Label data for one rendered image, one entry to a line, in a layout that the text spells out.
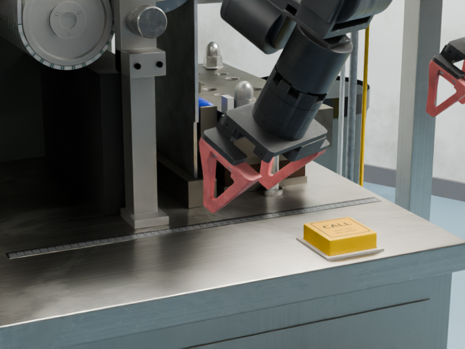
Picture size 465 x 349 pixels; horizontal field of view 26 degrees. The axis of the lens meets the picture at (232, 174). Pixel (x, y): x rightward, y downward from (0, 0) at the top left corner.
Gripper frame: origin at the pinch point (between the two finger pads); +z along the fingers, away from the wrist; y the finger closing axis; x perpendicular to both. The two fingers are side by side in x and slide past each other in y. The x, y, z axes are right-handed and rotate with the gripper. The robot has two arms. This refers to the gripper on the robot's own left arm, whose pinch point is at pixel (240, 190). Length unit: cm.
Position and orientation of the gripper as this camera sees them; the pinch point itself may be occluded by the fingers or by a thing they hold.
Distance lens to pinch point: 103.2
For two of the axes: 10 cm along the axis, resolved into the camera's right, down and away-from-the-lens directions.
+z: -4.0, 7.5, 5.3
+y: -5.9, 2.3, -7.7
